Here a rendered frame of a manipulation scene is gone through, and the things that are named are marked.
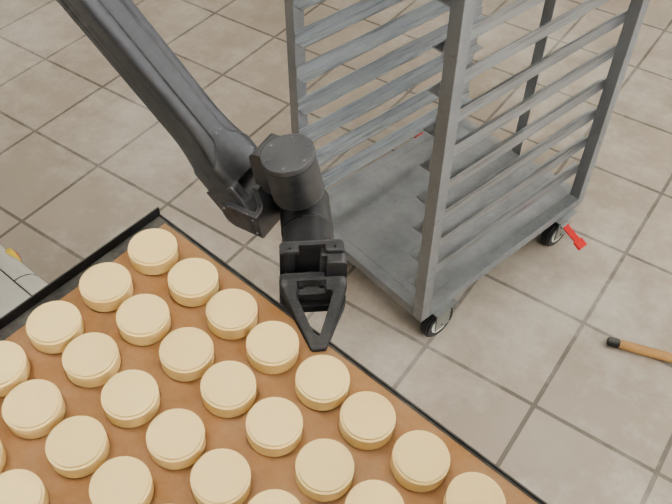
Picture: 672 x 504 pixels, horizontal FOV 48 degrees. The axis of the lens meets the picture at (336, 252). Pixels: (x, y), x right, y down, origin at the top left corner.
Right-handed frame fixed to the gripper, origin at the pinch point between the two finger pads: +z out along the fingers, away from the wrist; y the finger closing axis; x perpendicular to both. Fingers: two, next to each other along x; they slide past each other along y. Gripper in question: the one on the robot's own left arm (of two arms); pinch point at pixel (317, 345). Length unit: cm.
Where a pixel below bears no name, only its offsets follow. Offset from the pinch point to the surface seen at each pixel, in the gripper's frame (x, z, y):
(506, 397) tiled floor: -51, -46, 99
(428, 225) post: -30, -64, 56
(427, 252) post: -30, -64, 64
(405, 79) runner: -34, -120, 61
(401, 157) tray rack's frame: -35, -119, 88
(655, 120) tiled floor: -127, -146, 101
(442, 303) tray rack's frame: -37, -66, 87
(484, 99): -39, -75, 31
